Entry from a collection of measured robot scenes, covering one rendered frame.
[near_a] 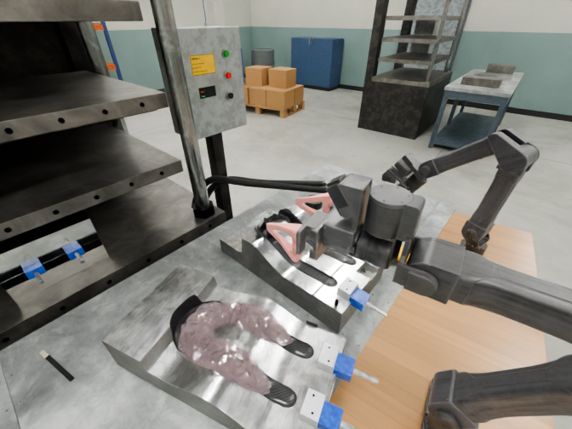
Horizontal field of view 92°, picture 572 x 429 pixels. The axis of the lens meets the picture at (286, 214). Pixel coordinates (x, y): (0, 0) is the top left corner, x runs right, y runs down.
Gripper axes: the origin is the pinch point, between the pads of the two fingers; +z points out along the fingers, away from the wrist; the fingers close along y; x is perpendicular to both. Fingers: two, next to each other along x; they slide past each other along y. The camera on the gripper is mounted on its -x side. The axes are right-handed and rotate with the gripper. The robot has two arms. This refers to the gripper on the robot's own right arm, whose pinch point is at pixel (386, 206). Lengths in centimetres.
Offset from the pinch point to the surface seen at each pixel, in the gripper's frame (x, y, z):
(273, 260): -15, 58, 2
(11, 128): -84, 89, 0
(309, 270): -6, 53, -1
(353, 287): 5, 54, -11
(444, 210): 20.1, -19.6, -6.1
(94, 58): -138, 40, 22
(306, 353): 6, 73, -4
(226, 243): -31, 58, 17
